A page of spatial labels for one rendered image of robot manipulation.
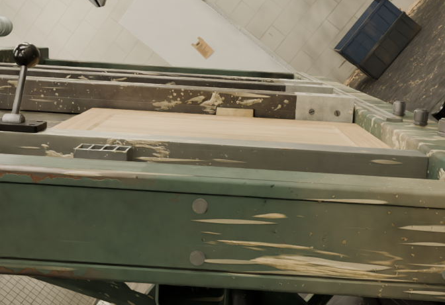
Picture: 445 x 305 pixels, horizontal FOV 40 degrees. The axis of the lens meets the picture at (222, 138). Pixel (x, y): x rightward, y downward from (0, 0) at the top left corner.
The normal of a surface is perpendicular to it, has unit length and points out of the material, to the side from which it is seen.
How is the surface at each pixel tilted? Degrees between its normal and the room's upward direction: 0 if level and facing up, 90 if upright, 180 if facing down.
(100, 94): 90
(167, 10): 90
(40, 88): 90
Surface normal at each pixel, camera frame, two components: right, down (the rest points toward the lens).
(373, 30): -0.02, 0.18
